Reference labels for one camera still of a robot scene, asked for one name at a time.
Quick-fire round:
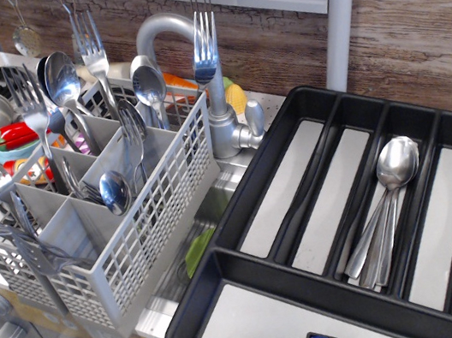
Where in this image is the toy red chili pepper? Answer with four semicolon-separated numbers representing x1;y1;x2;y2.
0;122;39;152

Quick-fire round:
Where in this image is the top spoon in tray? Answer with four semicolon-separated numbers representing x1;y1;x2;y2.
345;136;419;289

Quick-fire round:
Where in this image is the large spoon back left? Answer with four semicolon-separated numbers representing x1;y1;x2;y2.
45;51;101;156

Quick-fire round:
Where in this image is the grey plastic cutlery basket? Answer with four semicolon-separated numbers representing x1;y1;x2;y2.
0;86;218;336

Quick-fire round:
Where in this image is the green sponge in sink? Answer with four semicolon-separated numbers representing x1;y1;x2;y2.
185;228;215;278

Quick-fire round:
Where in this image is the hanging slotted ladle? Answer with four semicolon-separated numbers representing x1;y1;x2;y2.
6;0;42;58

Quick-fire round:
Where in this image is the forks lying front left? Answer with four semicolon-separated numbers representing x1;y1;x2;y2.
0;181;96;286

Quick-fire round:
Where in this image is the black cutlery tray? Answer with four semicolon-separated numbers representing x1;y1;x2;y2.
165;86;452;338

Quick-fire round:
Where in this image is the toy corn cob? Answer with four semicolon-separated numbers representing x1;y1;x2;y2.
223;76;247;115

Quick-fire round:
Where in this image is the small spoon front compartment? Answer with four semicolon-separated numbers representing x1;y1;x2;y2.
98;170;132;216

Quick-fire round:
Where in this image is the fork by faucet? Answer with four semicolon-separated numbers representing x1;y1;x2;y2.
193;11;220;90

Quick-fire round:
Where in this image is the fork in middle compartment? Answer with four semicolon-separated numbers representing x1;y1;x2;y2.
117;99;147;194

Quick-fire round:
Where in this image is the toy carrot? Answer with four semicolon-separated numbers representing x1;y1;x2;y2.
163;72;199;91

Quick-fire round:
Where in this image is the tall fork at back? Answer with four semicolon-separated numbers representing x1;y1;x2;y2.
64;6;120;121

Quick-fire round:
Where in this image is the silver sink faucet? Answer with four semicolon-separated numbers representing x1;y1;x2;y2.
136;13;266;158

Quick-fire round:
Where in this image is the fork left of basket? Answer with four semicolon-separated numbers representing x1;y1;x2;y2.
1;66;69;196

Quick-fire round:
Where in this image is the spoon back right compartment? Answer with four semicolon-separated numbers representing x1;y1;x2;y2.
130;55;170;130

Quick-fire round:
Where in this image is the white metal post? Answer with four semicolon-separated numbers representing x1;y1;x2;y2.
326;0;353;92

